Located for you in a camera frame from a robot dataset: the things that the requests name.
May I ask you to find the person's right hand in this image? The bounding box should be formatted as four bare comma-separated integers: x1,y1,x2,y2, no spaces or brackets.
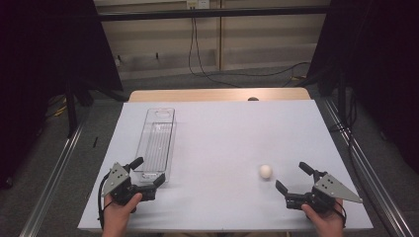
300,199,346,233

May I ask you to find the white egg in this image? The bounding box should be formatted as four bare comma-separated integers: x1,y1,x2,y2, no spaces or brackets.
259,164,273,180

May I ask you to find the black horizontal bar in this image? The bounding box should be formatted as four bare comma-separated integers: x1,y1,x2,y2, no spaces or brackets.
98,5,331,23

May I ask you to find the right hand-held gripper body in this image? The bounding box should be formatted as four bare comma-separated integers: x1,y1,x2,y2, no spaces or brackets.
285,173,364,214

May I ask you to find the metal floor rail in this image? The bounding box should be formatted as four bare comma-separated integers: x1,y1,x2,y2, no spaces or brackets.
323,98,415,237
19,119,86,237

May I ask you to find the black wall cable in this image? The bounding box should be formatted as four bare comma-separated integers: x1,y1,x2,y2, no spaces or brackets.
188,16,311,89

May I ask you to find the white table board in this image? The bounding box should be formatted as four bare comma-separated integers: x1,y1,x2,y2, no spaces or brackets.
77,100,374,232

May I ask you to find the white wall outlet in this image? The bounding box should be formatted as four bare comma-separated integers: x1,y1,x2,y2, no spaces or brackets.
186,0,211,10

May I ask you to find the hand-held gripper black cable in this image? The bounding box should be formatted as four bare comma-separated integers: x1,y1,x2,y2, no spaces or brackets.
97,173,115,230
333,199,348,229

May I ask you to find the black stand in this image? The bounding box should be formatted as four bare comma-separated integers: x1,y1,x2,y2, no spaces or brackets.
64,80,79,138

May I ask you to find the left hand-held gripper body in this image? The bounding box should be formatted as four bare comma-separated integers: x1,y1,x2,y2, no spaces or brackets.
101,162,156,213

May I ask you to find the clear plastic egg container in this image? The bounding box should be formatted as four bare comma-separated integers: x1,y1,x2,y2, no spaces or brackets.
133,107,178,184

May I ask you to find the black curtain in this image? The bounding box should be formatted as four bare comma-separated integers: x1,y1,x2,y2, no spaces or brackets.
305,0,419,174
0,0,125,191

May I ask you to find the left hand-held gripper black cable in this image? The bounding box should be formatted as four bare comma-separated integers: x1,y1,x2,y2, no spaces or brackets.
97,173,115,230

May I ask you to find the person's left hand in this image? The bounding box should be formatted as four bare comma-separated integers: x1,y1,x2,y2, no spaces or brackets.
103,193,143,228

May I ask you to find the wooden table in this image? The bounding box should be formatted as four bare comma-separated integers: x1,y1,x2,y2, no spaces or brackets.
127,87,312,104

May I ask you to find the right hand-held gripper black cable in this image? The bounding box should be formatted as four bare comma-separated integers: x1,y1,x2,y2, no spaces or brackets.
333,199,348,229

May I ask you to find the yellow floor cable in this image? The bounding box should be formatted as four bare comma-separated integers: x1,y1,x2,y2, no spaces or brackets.
52,103,68,118

